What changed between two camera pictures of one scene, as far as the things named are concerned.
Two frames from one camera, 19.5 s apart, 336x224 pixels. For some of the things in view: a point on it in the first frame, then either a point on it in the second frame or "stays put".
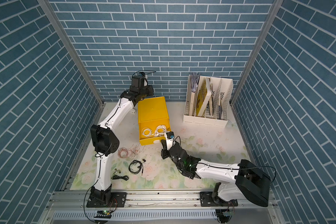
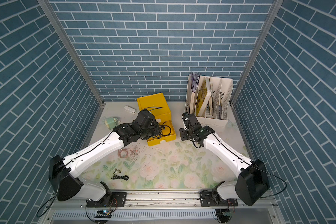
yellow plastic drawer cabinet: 154,120 stays put
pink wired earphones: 122,152 stays put
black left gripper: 150,88 → 157,129
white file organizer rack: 207,100 stays put
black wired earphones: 115,177 stays put
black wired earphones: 136,166 → 163,126
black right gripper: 164,155 → 182,131
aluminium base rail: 154,207 stays put
